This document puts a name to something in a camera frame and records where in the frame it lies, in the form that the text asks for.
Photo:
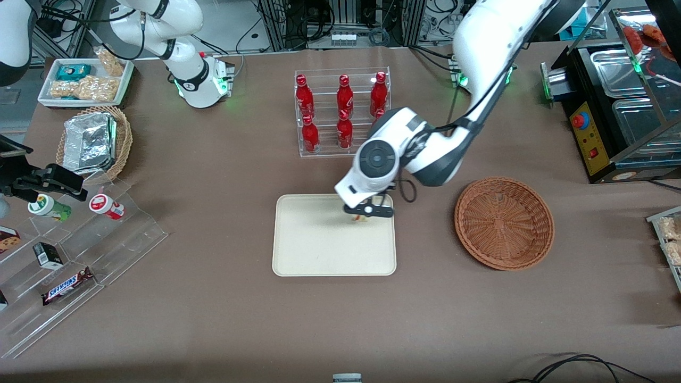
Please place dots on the clear acrylic bottle rack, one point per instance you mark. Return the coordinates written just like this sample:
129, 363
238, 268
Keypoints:
325, 80

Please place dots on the small black snack box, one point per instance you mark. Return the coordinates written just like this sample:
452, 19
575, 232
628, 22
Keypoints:
48, 255

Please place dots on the aluminium equipment frame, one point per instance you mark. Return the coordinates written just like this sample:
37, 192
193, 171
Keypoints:
276, 21

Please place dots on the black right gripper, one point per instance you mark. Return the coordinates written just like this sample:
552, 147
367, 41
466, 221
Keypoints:
15, 184

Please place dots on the Snickers chocolate bar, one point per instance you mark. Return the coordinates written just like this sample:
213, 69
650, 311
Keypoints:
66, 285

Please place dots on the white rectangular snack tray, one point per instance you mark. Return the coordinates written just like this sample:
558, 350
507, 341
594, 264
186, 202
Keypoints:
125, 80

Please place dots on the red cola bottle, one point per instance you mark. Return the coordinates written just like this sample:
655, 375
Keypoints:
310, 135
345, 94
379, 90
345, 133
304, 96
379, 114

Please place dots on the round brown wicker basket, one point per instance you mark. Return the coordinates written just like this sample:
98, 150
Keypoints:
505, 223

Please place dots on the white power strip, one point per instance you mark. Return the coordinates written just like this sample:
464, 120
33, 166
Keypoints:
343, 38

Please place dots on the brown chocolate cookie box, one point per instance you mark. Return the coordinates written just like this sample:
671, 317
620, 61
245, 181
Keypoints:
8, 239

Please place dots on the steel food pan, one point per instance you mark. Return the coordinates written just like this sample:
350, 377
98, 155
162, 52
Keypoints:
612, 69
633, 119

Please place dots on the grey snack display rack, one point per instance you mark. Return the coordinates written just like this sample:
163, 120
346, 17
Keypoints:
665, 213

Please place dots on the teal snack packet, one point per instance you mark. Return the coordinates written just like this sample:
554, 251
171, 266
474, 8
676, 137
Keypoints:
73, 71

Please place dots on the green white cup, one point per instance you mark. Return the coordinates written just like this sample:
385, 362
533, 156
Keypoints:
49, 207

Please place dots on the triangle sandwich with tomato lettuce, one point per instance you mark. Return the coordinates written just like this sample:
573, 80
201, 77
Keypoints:
362, 216

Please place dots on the cream plastic serving tray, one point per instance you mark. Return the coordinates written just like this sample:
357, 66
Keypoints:
319, 239

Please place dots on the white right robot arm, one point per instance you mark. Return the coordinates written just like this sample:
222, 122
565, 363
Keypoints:
181, 48

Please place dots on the light wicker basket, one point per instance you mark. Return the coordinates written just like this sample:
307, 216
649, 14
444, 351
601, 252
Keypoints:
123, 138

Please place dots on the crumpled aluminium foil container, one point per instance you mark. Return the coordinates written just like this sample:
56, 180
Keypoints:
89, 143

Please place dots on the red white cup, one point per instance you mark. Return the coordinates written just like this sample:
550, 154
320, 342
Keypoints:
106, 206

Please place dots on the small grey white device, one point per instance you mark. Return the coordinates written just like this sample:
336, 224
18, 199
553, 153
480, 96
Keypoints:
347, 378

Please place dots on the granola snack packet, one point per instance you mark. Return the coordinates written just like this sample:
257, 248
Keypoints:
674, 253
667, 229

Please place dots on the black food warmer yellow panel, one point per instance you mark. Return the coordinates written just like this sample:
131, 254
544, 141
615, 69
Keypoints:
590, 138

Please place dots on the clear bag of peanuts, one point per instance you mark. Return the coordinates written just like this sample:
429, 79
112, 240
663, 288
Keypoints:
85, 89
111, 61

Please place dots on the orange fried food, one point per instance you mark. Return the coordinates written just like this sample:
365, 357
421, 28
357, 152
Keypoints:
641, 34

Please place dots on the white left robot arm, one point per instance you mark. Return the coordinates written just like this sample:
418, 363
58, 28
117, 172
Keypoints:
479, 42

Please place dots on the clear acrylic stepped shelf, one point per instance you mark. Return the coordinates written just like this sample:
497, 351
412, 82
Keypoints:
122, 234

